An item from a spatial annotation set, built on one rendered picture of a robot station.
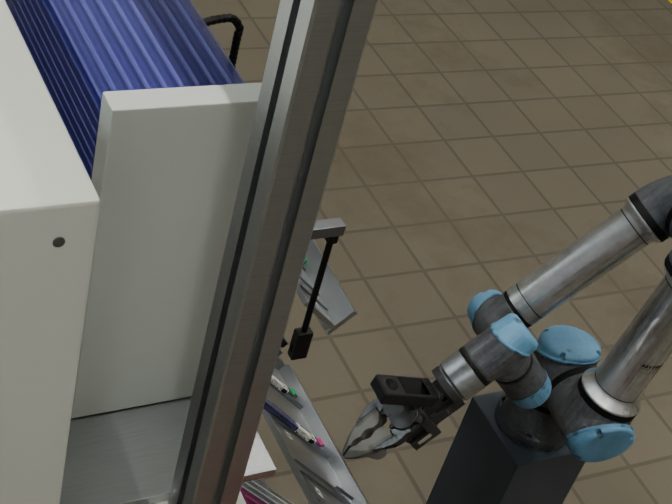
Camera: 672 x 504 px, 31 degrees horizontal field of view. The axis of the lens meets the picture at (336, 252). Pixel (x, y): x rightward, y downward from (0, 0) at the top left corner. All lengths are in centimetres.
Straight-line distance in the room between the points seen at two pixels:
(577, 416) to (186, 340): 125
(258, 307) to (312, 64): 19
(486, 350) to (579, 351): 33
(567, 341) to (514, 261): 147
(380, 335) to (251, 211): 255
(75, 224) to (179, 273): 23
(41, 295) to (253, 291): 14
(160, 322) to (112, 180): 17
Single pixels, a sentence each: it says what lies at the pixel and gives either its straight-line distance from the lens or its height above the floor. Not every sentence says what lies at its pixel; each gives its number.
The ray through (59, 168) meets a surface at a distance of 78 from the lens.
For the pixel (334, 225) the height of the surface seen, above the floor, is 135.
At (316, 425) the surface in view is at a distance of 202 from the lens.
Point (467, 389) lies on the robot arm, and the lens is 198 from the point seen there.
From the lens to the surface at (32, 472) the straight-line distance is 93.
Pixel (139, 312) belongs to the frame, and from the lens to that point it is 100.
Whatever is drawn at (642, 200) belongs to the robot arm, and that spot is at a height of 112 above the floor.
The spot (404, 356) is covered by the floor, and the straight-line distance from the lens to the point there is 327.
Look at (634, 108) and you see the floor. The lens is 476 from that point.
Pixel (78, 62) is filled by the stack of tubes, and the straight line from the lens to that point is 101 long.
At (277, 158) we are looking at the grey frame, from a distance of 73.
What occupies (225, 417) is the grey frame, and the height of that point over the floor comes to 154.
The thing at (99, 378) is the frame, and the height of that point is 144.
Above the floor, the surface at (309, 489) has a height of 86.
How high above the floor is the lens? 219
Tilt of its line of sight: 38 degrees down
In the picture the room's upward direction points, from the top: 17 degrees clockwise
